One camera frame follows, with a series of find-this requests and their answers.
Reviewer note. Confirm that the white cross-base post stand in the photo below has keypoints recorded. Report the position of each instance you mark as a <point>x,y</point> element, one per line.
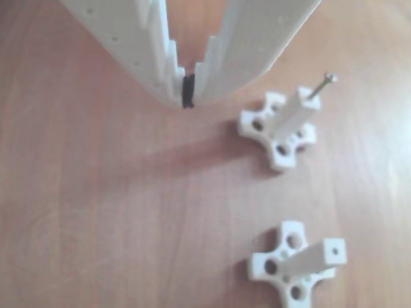
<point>281,276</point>
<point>291,122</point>

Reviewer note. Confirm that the small silver metal screw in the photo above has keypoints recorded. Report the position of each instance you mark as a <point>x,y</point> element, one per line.
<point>319,88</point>

